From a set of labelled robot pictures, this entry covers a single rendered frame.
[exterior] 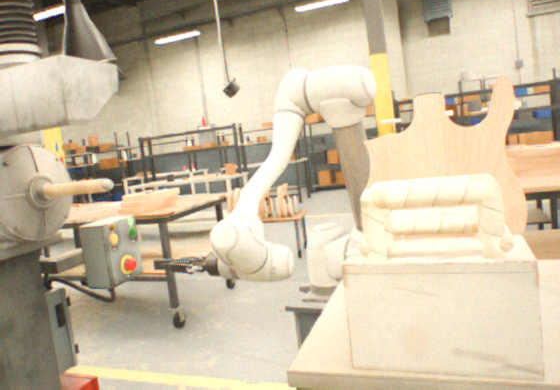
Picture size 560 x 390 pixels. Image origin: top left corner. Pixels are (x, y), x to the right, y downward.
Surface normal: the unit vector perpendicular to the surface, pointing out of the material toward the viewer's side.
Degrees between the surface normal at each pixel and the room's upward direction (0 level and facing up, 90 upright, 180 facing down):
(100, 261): 90
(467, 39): 90
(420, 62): 90
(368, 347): 90
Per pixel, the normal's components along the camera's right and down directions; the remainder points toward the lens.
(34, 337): 0.93, -0.09
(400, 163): -0.37, 0.11
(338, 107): -0.33, 0.51
